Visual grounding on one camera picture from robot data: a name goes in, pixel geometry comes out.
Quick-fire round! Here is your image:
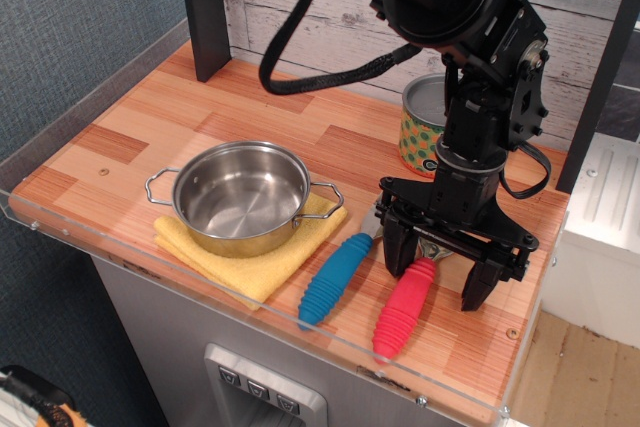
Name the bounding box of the red handled metal spoon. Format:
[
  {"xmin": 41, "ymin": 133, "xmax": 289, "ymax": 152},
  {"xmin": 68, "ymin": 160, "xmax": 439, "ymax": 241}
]
[{"xmin": 372, "ymin": 240, "xmax": 452, "ymax": 364}]

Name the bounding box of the orange object bottom left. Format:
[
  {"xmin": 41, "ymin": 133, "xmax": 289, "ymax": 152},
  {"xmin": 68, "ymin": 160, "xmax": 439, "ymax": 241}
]
[{"xmin": 60, "ymin": 405, "xmax": 90, "ymax": 427}]

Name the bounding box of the grey toy fridge cabinet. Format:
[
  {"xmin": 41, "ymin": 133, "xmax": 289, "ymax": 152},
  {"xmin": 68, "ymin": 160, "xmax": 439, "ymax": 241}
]
[{"xmin": 93, "ymin": 258, "xmax": 456, "ymax": 426}]

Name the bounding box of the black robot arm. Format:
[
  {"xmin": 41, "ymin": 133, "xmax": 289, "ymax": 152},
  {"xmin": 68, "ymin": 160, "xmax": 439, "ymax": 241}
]
[{"xmin": 371, "ymin": 0, "xmax": 549, "ymax": 311}]

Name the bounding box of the white toy sink unit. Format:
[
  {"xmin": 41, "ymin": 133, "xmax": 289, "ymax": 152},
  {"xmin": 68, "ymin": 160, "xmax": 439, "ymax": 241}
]
[{"xmin": 542, "ymin": 133, "xmax": 639, "ymax": 347}]

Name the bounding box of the dark right support post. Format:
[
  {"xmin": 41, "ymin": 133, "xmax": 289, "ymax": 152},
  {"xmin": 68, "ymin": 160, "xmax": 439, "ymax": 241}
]
[{"xmin": 556, "ymin": 0, "xmax": 639, "ymax": 194}]

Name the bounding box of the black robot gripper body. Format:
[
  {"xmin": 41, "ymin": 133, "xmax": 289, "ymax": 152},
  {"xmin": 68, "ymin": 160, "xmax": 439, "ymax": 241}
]
[{"xmin": 378, "ymin": 145, "xmax": 539, "ymax": 282}]

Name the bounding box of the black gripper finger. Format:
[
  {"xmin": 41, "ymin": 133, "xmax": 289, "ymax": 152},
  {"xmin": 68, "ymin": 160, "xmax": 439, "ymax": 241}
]
[
  {"xmin": 461, "ymin": 259, "xmax": 503, "ymax": 311},
  {"xmin": 383, "ymin": 219, "xmax": 419, "ymax": 278}
]

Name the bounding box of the yellow folded cloth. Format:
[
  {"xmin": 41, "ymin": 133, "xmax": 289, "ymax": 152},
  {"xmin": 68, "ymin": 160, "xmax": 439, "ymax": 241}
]
[{"xmin": 153, "ymin": 207, "xmax": 347, "ymax": 310}]

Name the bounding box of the peas and carrots can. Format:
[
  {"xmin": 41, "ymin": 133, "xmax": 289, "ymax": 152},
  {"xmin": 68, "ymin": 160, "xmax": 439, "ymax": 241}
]
[{"xmin": 398, "ymin": 74, "xmax": 446, "ymax": 179}]

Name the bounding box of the stainless steel pot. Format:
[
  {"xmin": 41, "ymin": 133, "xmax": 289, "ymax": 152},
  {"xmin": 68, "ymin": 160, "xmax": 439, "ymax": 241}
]
[{"xmin": 145, "ymin": 140, "xmax": 344, "ymax": 258}]

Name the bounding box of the clear acrylic table guard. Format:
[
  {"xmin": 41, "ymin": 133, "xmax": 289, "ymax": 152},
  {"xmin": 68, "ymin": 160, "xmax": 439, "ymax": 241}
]
[{"xmin": 1, "ymin": 24, "xmax": 568, "ymax": 426}]

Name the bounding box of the blue handled metal fork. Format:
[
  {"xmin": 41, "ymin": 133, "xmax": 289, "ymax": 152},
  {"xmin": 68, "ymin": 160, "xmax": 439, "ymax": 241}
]
[{"xmin": 298, "ymin": 197, "xmax": 383, "ymax": 330}]

